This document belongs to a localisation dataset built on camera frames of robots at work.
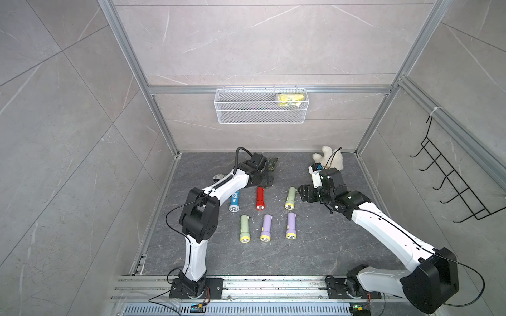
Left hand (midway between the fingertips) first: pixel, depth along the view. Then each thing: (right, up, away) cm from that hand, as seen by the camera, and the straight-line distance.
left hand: (265, 178), depth 95 cm
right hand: (+17, -3, -13) cm, 22 cm away
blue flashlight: (-15, -12, 0) cm, 19 cm away
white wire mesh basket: (-3, +38, +6) cm, 38 cm away
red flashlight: (-2, -13, +1) cm, 13 cm away
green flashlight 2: (-9, -25, -11) cm, 29 cm away
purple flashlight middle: (0, -24, -11) cm, 26 cm away
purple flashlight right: (+11, -23, -9) cm, 27 cm away
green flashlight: (+12, -13, 0) cm, 17 cm away
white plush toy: (+35, +11, +8) cm, 37 cm away
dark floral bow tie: (+4, +8, +16) cm, 18 cm away
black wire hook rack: (+64, -7, -35) cm, 74 cm away
